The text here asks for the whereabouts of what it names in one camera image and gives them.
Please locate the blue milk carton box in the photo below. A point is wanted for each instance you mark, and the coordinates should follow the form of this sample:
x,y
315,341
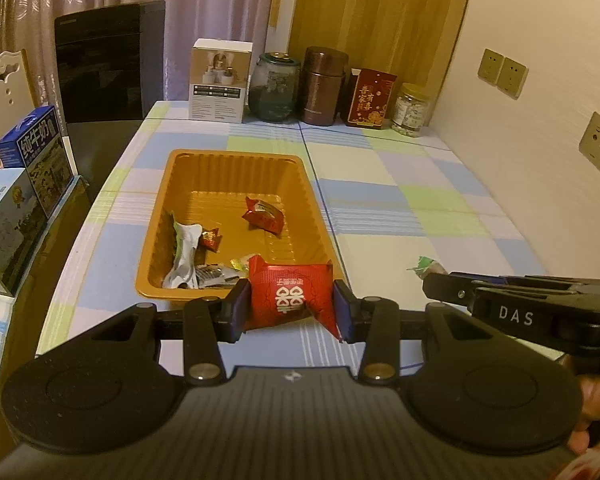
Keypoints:
x,y
35,160

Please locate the black monitor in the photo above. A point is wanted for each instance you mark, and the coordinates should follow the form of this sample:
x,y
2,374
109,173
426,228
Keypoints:
x,y
110,60

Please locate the yellow curtain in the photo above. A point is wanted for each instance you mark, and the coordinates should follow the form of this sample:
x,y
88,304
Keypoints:
x,y
380,10

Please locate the dark silver snack packet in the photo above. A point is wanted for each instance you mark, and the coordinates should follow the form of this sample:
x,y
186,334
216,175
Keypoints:
x,y
212,275

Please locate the white green-edged snack packet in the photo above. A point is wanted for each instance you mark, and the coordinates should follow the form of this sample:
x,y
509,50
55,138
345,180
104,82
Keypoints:
x,y
182,255

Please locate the red yellow-print snack packet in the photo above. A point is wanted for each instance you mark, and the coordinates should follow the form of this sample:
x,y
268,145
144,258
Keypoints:
x,y
265,217

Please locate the orange plastic tray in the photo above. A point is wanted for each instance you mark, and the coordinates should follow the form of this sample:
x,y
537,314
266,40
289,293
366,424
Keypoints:
x,y
220,175

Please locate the large red snack packet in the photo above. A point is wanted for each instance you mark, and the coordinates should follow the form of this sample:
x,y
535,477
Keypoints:
x,y
290,295

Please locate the white printed carton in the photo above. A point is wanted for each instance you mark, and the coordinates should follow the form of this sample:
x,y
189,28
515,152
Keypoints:
x,y
220,85

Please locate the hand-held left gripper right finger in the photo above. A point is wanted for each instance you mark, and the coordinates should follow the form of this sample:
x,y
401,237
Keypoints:
x,y
342,312

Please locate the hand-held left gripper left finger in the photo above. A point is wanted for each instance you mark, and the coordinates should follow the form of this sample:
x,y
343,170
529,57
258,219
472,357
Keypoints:
x,y
240,310

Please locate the red white candy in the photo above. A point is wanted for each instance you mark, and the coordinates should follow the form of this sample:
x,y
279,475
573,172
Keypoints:
x,y
211,240

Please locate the red printed tin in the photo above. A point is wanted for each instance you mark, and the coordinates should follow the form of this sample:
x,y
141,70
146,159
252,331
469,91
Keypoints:
x,y
370,100

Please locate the clear plastic jar yellow lid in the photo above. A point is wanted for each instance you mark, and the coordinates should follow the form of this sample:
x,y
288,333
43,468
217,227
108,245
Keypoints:
x,y
410,112

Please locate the pale blue carton box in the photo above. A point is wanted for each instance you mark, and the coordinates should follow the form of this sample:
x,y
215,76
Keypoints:
x,y
10,230

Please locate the red white printed object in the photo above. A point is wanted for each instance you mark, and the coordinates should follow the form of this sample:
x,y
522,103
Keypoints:
x,y
595,465

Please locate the green glass jar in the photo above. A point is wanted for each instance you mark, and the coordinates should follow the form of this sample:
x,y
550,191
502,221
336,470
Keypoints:
x,y
275,95

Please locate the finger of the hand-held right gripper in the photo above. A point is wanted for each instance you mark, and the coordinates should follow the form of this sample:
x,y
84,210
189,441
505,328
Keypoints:
x,y
500,280
445,287

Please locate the white chair back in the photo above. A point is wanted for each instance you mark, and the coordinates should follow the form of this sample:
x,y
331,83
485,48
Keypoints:
x,y
5,90

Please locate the brown metal canister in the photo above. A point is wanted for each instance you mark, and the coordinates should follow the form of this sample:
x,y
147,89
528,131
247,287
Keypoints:
x,y
322,90

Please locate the olive wall socket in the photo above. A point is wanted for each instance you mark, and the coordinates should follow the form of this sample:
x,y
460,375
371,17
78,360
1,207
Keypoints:
x,y
512,77
490,66

